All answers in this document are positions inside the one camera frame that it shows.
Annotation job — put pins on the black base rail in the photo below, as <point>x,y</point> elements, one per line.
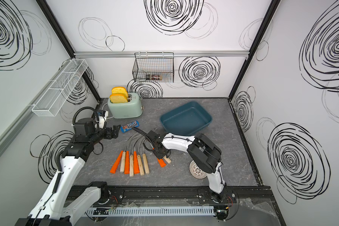
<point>198,194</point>

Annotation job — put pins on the orange handled sickle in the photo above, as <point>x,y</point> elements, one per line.
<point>161,162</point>

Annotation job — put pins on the grey slotted cable duct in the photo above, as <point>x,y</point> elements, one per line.
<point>151,211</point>

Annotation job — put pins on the front toast slice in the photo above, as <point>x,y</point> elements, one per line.
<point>118,98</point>

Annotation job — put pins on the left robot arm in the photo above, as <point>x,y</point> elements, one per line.
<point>51,209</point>

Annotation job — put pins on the blue candy packet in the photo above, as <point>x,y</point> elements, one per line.
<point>127,127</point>

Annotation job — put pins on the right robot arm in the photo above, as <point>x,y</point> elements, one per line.
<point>205,154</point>

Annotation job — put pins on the black wire wall basket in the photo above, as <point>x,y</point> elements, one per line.
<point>161,63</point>

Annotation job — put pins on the teal plastic storage box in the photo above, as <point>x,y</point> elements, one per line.
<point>186,120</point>

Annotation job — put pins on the jar in wire basket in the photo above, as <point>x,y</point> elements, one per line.
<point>153,77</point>

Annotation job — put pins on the orange sickle far left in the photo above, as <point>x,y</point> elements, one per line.
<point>116,163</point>

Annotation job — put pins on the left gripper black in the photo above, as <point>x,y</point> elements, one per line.
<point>115,130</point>

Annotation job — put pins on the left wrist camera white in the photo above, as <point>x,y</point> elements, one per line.
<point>103,114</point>

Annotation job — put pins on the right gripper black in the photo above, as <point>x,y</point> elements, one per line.
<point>157,155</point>

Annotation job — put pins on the white wire wall shelf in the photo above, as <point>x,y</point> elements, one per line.
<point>60,87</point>

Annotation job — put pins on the rear toast slice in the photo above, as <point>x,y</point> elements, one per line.
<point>120,90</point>

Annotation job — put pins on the mint green toaster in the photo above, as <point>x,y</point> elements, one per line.
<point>132,109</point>

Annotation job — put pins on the wooden handled sickle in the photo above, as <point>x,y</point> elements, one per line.
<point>168,160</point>

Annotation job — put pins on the toast slice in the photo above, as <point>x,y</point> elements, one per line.
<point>120,90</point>
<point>118,98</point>

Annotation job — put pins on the white round strainer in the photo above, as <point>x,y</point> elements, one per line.
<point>196,172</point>

